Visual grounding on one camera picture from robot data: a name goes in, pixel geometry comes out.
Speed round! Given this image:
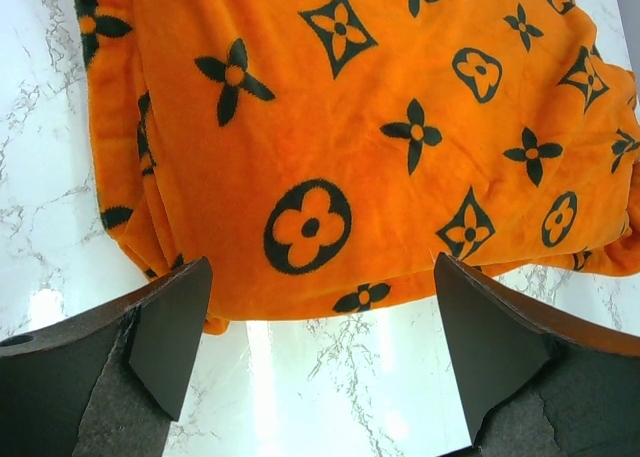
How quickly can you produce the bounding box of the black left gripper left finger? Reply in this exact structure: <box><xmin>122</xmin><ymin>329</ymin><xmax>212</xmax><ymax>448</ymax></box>
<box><xmin>1</xmin><ymin>258</ymin><xmax>213</xmax><ymax>456</ymax></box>

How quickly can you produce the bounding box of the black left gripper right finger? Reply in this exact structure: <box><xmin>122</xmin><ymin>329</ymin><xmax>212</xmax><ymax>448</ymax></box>
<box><xmin>434</xmin><ymin>254</ymin><xmax>639</xmax><ymax>456</ymax></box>

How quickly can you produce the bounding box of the orange black patterned pillowcase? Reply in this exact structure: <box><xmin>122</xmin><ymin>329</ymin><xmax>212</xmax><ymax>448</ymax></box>
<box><xmin>74</xmin><ymin>0</ymin><xmax>639</xmax><ymax>334</ymax></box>

